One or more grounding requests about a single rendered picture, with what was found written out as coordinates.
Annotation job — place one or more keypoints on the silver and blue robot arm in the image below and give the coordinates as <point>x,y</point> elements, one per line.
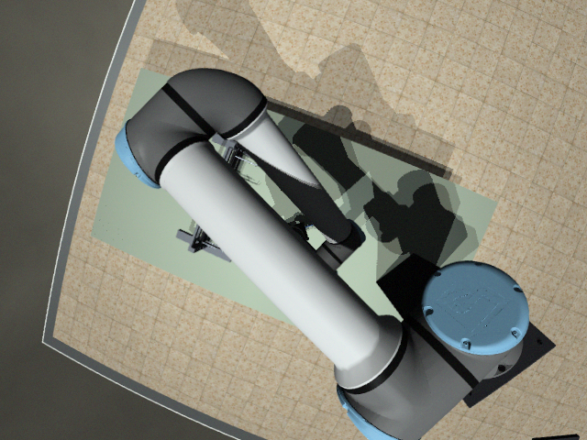
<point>480,310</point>

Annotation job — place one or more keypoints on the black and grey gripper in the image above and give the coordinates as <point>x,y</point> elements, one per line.
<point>302,227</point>

